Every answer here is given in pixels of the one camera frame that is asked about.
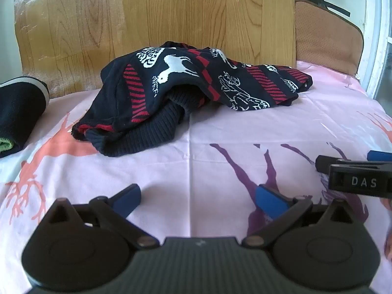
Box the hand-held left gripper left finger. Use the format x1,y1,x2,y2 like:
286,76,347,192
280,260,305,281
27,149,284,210
46,184,160,249

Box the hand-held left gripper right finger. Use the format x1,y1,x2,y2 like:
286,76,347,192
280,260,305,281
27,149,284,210
241,184,356,249

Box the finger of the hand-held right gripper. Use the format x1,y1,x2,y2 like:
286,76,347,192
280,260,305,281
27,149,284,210
315,155,348,172
367,150,392,162

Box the navy reindeer pattern sweater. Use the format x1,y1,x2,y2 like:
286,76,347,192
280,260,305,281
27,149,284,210
71,40,313,157

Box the pink deer print bedsheet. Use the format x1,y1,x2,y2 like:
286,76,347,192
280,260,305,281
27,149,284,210
0,60,392,252

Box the brown cushion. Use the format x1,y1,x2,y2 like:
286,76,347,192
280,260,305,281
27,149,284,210
294,0,364,75

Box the dark folded cloth green trim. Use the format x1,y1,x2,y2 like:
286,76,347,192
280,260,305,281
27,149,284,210
0,76,49,159

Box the white door frame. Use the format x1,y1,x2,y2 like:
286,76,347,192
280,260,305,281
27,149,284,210
361,0,392,108

